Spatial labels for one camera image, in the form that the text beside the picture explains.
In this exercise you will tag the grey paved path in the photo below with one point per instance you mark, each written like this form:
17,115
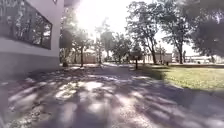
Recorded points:
110,100

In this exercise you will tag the row of trees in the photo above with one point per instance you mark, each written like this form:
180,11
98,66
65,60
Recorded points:
146,30

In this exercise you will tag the low pale building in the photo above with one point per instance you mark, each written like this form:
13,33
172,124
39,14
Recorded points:
165,57

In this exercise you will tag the green grass lawn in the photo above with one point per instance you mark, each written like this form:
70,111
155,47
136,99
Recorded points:
196,78

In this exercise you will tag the white building with dark window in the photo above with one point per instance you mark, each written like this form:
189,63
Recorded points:
20,56

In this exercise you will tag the dark sign post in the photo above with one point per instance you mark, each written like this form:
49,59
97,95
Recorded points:
136,61

